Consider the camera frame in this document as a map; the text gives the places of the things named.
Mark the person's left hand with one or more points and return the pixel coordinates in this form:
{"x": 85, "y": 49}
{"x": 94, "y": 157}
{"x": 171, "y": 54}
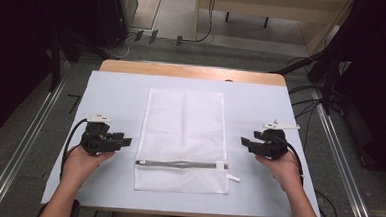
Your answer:
{"x": 81, "y": 164}

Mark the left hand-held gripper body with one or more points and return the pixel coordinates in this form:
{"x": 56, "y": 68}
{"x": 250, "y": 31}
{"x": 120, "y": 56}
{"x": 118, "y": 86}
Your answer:
{"x": 94, "y": 140}

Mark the person's right hand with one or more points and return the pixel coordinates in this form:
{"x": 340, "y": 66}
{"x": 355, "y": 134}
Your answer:
{"x": 283, "y": 170}

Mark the black curtain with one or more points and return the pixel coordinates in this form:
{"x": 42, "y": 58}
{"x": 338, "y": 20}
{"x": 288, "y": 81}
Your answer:
{"x": 17, "y": 46}
{"x": 376, "y": 71}

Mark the metal floor rail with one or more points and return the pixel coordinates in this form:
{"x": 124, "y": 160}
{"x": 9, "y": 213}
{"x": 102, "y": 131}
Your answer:
{"x": 344, "y": 170}
{"x": 22, "y": 146}

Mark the white table cover sheet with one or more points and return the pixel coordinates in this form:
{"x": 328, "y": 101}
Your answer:
{"x": 114, "y": 97}

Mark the black metal stand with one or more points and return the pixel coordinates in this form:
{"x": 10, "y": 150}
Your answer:
{"x": 316, "y": 66}
{"x": 54, "y": 64}

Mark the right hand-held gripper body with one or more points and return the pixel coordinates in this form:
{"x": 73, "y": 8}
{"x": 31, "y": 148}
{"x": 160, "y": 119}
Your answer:
{"x": 274, "y": 144}

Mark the wooden table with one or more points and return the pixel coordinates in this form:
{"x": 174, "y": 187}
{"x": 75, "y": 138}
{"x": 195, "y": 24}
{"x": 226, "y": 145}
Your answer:
{"x": 193, "y": 71}

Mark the white mesh laundry bag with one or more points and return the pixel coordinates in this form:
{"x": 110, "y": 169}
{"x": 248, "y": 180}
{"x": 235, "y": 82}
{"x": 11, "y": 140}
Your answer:
{"x": 182, "y": 138}

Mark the light wooden bench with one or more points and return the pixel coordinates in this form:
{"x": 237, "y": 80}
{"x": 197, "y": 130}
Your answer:
{"x": 273, "y": 9}

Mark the black cabinet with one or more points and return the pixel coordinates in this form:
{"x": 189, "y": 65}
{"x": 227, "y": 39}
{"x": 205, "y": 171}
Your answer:
{"x": 114, "y": 14}

